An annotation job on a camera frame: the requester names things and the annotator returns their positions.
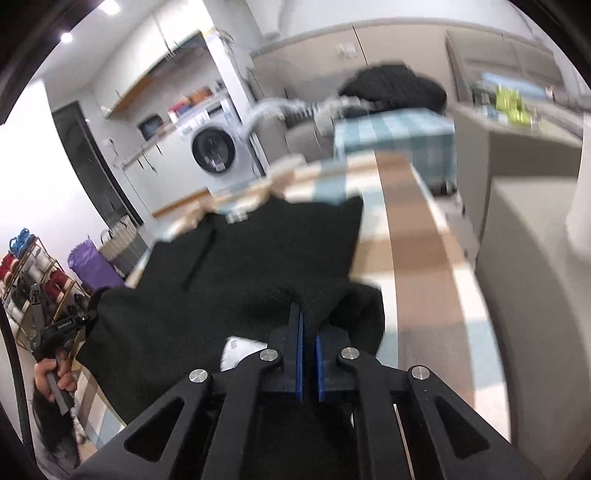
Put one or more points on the white washing machine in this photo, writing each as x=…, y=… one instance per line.
x=212, y=152

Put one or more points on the woven laundry basket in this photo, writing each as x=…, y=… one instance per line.
x=122, y=244

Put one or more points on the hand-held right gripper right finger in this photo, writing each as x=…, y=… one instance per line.
x=320, y=369

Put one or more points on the black door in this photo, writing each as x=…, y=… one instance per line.
x=92, y=161

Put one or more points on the light grey garment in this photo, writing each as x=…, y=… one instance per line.
x=263, y=113

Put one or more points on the white upper kitchen cabinets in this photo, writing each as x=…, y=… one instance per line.
x=134, y=60

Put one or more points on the white kitchen cabinets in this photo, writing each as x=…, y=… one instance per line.
x=134, y=60
x=161, y=180

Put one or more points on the black jacket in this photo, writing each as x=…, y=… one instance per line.
x=392, y=87

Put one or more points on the beige low cabinet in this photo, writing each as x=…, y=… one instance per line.
x=531, y=300

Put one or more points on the white lower kitchen cabinets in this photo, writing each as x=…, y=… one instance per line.
x=161, y=180

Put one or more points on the red container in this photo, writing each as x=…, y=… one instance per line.
x=178, y=110

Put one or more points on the grey sofa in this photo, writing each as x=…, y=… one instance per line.
x=300, y=143

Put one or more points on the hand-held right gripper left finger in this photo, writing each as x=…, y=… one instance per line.
x=298, y=360

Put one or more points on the purple bag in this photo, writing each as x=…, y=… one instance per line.
x=94, y=267

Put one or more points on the green toy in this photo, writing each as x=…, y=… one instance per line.
x=510, y=104

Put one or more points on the person's left hand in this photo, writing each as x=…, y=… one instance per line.
x=44, y=381

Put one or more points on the blue checkered small table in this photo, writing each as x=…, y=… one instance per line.
x=392, y=138

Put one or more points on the beige bedside cabinet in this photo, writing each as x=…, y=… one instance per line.
x=508, y=161

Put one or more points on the houndstooth cushion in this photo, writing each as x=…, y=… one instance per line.
x=302, y=113

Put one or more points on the wall socket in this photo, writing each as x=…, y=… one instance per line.
x=345, y=50

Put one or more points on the shoe rack with shoes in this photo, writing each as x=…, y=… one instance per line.
x=37, y=286

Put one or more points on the white garment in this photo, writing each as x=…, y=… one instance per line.
x=339, y=106

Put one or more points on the black knit sweater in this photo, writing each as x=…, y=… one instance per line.
x=258, y=258

